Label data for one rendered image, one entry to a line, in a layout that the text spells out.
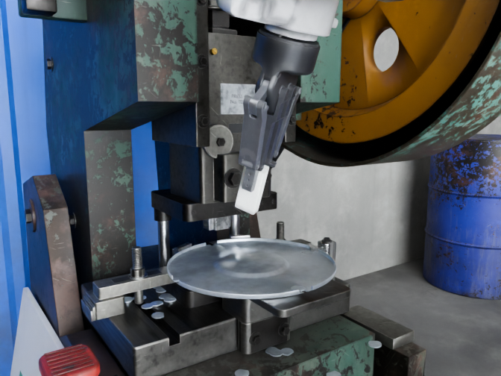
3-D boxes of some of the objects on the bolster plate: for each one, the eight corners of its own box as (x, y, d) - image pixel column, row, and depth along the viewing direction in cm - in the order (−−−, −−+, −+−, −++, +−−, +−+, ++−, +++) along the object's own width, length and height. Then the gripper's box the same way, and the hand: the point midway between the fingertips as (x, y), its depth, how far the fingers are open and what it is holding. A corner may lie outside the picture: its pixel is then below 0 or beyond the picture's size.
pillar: (241, 254, 101) (241, 191, 98) (232, 256, 100) (232, 192, 97) (235, 251, 103) (235, 189, 100) (227, 253, 101) (227, 190, 99)
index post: (335, 285, 91) (337, 238, 89) (324, 289, 89) (326, 241, 88) (326, 280, 93) (327, 235, 92) (314, 284, 92) (316, 237, 90)
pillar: (171, 268, 92) (170, 199, 89) (162, 271, 91) (159, 201, 88) (167, 265, 94) (165, 198, 91) (157, 267, 92) (154, 198, 90)
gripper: (300, 45, 47) (249, 239, 57) (336, 39, 58) (288, 203, 68) (235, 25, 49) (198, 215, 59) (282, 23, 60) (243, 184, 70)
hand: (251, 186), depth 62 cm, fingers closed
